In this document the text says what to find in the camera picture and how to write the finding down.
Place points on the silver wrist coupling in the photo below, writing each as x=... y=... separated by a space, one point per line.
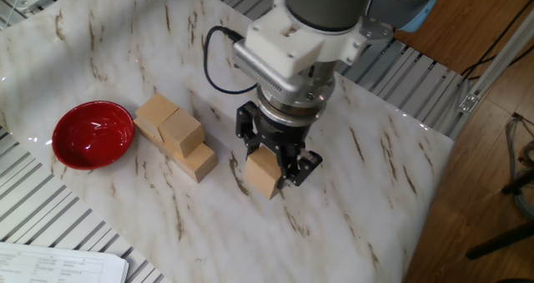
x=308 y=99

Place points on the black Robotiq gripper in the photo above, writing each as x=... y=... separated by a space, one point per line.
x=281 y=137

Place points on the white printed paper stack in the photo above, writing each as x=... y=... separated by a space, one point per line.
x=50 y=266

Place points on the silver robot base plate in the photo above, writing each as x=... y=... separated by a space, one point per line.
x=375 y=30

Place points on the white marble pattern board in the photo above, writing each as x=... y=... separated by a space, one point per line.
x=125 y=45

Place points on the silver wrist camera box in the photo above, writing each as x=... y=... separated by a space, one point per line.
x=267 y=76

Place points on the aluminium frame profile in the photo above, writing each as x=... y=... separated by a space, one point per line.
x=496 y=64

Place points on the black chair base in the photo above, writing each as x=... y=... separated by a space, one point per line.
x=500 y=241

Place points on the red glossy bowl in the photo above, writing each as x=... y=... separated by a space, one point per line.
x=94 y=134

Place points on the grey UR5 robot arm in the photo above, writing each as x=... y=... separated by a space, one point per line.
x=334 y=3

